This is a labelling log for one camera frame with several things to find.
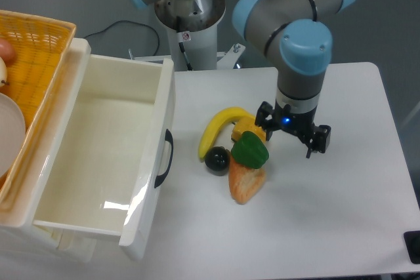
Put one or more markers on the black toy plum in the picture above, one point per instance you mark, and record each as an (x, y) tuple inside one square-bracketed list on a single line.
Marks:
[(217, 159)]

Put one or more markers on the green toy pepper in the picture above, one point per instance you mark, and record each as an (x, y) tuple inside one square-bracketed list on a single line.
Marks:
[(250, 151)]

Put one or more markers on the yellow toy banana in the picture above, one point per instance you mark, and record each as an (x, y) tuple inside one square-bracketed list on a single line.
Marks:
[(216, 124)]

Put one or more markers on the black corner device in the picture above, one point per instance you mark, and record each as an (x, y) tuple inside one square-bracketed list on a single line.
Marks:
[(412, 241)]

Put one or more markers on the orange toy strawberry slice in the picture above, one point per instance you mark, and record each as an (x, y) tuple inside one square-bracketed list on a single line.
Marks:
[(244, 182)]

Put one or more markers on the white plate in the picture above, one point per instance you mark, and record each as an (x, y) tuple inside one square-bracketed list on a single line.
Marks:
[(13, 131)]

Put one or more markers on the white drawer cabinet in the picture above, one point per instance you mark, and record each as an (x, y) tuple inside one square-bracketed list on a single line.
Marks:
[(28, 176)]

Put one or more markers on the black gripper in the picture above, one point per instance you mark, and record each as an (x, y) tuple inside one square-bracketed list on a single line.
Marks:
[(301, 125)]

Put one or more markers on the orange toy pepper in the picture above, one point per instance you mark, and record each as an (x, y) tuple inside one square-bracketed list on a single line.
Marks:
[(247, 124)]

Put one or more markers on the red toy apple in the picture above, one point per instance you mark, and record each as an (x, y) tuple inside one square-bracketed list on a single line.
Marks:
[(7, 51)]

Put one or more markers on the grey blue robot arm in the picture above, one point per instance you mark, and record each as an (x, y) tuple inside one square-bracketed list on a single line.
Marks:
[(288, 33)]

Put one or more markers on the yellow woven basket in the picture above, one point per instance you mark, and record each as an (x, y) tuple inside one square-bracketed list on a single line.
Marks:
[(41, 45)]

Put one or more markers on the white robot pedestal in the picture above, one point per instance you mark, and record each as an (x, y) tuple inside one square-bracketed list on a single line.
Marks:
[(191, 27)]

